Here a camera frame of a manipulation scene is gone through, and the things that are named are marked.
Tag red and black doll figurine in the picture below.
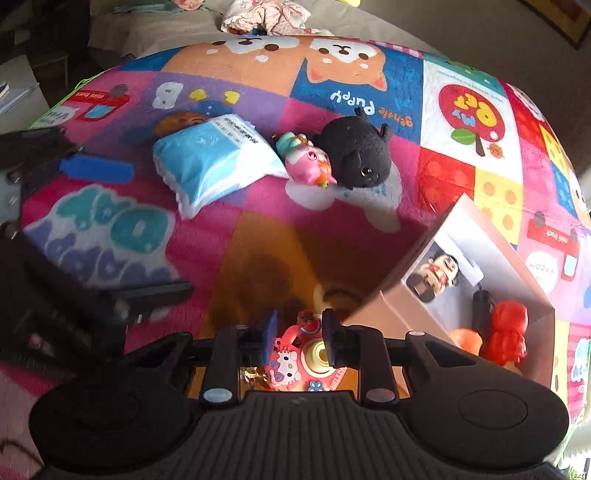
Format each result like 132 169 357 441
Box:
406 254 460 303

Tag pink cardboard box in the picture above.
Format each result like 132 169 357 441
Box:
344 193 557 391

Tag patterned clothes pile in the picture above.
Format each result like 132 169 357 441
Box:
221 0 333 37

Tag orange toy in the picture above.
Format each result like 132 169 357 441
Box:
448 328 483 356

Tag pink toy camera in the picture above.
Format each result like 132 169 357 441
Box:
240 310 333 393

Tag picture frame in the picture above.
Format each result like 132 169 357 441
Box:
522 0 591 49

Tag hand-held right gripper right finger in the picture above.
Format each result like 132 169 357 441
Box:
322 308 467 408

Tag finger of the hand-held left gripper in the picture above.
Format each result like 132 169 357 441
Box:
18 235 194 319
0 127 136 195

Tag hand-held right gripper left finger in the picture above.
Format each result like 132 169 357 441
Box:
124 308 279 408

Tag colourful printed play mat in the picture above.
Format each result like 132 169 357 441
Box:
0 34 591 467

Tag teal figurine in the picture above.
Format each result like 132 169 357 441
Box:
276 131 308 155

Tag white side table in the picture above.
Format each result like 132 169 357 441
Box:
0 55 49 134

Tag red plastic toy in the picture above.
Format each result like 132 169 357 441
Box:
482 301 529 367

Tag black plush toy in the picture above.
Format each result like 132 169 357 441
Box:
318 107 394 190

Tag pink pig figurine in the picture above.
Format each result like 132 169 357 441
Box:
284 143 332 189

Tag black cylinder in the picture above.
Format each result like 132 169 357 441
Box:
473 290 497 356

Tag dark furniture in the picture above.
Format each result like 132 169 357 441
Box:
0 0 90 79

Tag blue tissue pack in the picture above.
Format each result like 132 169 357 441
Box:
152 113 289 220

